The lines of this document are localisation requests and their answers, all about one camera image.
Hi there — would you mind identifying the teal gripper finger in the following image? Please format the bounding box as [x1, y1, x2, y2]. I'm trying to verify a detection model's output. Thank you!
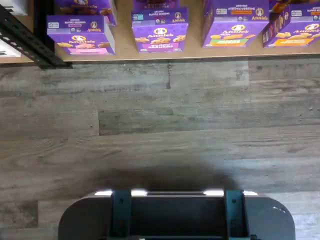
[223, 189, 250, 238]
[108, 189, 133, 238]

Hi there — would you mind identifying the purple Annie's box pink patch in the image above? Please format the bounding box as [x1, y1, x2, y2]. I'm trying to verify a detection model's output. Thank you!
[53, 0, 118, 28]
[46, 14, 116, 56]

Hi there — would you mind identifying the purple Annie's box green patch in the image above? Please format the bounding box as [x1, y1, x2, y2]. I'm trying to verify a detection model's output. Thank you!
[201, 0, 271, 49]

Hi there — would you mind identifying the purple Annie's box magenta patch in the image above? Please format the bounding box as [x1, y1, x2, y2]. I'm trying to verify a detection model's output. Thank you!
[131, 6, 189, 54]
[131, 0, 181, 11]

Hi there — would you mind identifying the purple Annie's box yellow patch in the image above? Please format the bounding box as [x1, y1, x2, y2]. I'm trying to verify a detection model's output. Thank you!
[261, 3, 320, 49]

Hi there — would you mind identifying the white product box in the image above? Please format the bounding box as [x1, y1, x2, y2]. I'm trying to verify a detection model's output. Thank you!
[0, 37, 23, 59]
[0, 0, 29, 16]

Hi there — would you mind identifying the black metal shelving frame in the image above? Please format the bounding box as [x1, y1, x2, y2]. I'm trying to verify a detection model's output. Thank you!
[0, 0, 74, 70]

